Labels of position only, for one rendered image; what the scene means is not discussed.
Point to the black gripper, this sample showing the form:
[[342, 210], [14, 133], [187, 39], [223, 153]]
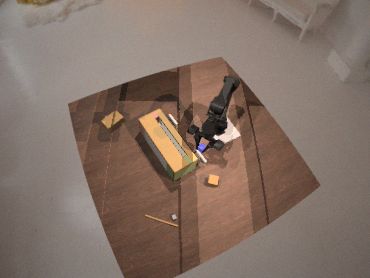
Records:
[[217, 144]]

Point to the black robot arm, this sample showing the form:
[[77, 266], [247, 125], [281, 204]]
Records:
[[219, 105]]

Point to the small blue block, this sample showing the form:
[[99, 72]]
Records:
[[201, 147]]

